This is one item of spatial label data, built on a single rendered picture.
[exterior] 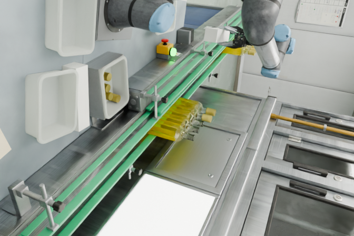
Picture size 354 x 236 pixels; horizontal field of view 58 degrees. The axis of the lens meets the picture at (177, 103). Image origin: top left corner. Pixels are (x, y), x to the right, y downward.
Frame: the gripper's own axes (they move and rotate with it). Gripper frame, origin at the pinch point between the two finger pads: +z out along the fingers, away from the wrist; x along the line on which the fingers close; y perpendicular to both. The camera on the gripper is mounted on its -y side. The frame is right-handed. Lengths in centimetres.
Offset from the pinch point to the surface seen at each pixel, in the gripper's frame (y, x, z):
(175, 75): 9.8, 22.4, 16.8
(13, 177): 91, 49, 34
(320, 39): -578, 6, -56
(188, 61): -8.9, 17.2, 17.9
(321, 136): -22, 45, -58
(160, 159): 36, 56, 8
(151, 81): 24.8, 24.4, 22.5
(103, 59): 52, 13, 31
